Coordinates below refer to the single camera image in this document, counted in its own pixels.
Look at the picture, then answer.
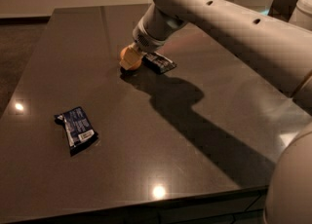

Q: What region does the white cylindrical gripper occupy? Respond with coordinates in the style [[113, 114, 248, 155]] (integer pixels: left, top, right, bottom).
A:
[[119, 4, 186, 70]]

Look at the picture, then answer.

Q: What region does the orange fruit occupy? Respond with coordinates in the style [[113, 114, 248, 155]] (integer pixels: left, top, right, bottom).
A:
[[120, 47, 142, 71]]

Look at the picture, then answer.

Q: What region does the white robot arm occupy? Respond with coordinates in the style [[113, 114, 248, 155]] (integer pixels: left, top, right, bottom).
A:
[[120, 0, 312, 224]]

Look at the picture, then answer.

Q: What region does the black rxbar chocolate wrapper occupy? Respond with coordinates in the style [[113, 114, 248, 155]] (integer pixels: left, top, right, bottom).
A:
[[142, 53, 176, 74]]

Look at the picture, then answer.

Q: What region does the blue snack wrapper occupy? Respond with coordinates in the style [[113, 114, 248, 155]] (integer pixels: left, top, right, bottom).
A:
[[55, 107, 98, 156]]

